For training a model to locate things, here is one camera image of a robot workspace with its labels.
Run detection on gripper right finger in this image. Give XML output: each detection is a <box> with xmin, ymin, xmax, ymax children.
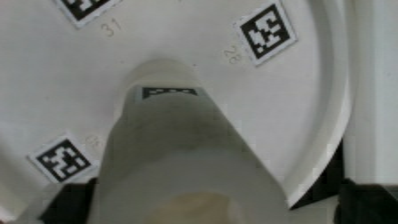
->
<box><xmin>292</xmin><ymin>145</ymin><xmax>398</xmax><ymax>224</ymax></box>

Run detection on white round table top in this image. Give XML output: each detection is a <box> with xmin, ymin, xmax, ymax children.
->
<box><xmin>0</xmin><ymin>0</ymin><xmax>352</xmax><ymax>221</ymax></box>

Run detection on white cylindrical table leg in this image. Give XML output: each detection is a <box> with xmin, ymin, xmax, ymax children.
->
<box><xmin>88</xmin><ymin>84</ymin><xmax>292</xmax><ymax>224</ymax></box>

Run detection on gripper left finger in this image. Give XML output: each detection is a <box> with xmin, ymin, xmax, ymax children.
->
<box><xmin>40</xmin><ymin>178</ymin><xmax>98</xmax><ymax>224</ymax></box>

